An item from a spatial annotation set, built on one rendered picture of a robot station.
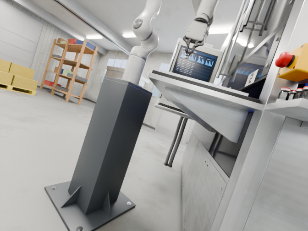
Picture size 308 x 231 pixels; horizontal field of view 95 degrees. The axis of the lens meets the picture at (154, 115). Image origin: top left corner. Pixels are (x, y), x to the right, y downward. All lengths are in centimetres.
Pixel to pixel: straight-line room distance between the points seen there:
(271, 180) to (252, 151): 10
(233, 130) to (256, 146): 11
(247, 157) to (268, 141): 8
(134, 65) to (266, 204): 91
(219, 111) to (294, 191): 32
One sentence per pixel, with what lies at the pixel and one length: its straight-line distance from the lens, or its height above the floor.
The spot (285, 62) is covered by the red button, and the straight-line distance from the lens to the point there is 53.
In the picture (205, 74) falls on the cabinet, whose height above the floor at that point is 127.
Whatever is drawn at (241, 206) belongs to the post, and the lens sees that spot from 60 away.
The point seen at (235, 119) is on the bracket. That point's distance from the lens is 64.
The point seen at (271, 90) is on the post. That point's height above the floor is 92.
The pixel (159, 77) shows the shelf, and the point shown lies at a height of 87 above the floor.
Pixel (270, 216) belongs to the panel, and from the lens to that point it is 64.
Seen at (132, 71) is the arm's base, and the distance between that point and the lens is 98.
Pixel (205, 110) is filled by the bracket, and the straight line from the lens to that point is 61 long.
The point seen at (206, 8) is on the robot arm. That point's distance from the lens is 99.
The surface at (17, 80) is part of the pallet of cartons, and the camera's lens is 537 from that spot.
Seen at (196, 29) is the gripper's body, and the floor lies 124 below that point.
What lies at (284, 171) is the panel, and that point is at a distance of 61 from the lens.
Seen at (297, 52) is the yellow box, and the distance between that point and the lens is 55.
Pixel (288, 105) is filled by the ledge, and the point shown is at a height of 87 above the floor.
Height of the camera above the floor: 75
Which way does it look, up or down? 2 degrees down
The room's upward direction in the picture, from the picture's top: 19 degrees clockwise
